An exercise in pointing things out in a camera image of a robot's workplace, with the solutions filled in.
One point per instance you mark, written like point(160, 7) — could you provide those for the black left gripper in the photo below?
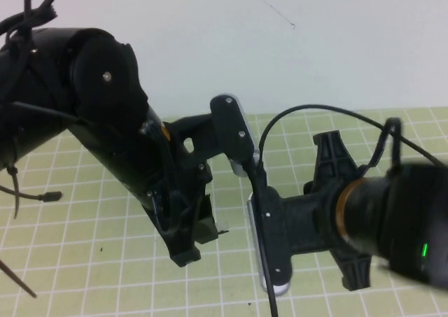
point(178, 191)

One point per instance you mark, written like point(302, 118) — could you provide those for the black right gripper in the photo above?
point(332, 163)

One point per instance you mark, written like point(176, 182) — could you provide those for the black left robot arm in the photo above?
point(87, 86)

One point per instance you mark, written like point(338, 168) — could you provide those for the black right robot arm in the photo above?
point(402, 208)

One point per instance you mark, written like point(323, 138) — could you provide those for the green grid tablecloth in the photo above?
point(105, 278)

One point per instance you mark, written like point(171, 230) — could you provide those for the black zip tie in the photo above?
point(21, 285)
point(14, 191)

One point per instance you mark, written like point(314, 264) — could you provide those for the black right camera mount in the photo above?
point(297, 219)

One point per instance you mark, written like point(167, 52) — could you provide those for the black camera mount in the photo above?
point(199, 131)
point(297, 219)

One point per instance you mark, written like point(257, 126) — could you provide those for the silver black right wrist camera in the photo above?
point(271, 233)

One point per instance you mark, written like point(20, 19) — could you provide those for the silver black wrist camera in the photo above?
point(232, 128)
point(271, 233)

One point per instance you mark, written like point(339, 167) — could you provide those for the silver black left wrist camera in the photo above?
point(232, 128)

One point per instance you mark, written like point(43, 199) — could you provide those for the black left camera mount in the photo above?
point(199, 131)

